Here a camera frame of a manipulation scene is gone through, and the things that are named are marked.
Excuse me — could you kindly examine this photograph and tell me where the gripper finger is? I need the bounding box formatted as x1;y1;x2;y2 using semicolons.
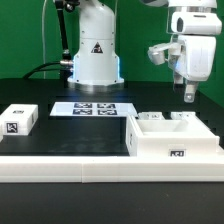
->
184;81;198;103
173;74;183;92

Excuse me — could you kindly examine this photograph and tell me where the white L-shaped obstacle wall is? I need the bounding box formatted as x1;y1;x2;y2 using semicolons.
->
0;125;224;184

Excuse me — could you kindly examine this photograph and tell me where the black cable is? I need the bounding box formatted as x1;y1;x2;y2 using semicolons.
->
22;60;74;80

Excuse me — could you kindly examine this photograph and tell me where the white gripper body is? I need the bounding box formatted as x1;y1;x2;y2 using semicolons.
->
171;35;216;82

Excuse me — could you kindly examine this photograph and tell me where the white cabinet top block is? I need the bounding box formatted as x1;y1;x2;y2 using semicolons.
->
0;104;38;136

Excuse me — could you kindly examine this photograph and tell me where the white thin cable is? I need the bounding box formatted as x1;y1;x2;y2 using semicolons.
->
41;0;48;80

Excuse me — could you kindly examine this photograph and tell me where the white cabinet body box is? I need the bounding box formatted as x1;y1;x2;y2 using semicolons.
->
126;114;220;158

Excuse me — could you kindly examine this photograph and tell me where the white marker base plate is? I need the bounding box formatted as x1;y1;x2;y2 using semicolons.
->
50;102;137;117

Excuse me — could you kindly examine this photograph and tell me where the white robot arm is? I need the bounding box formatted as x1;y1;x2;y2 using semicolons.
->
68;0;222;103

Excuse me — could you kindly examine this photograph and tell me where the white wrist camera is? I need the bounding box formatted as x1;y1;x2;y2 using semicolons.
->
148;42;181;65

